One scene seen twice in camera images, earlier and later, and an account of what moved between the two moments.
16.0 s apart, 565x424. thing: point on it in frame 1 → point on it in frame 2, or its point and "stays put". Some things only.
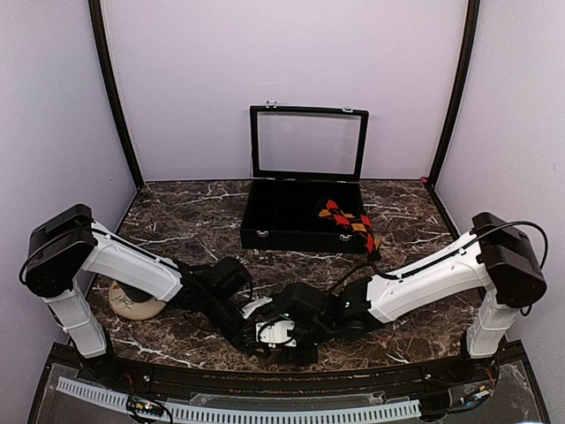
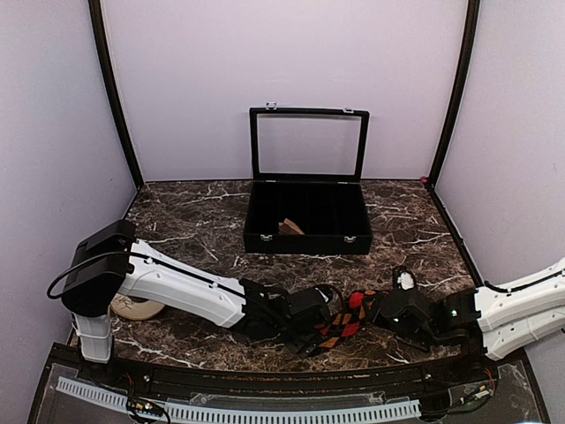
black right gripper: x=306 y=358 → x=376 y=314
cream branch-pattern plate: x=132 y=310 stays put
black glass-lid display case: x=301 y=158 stays put
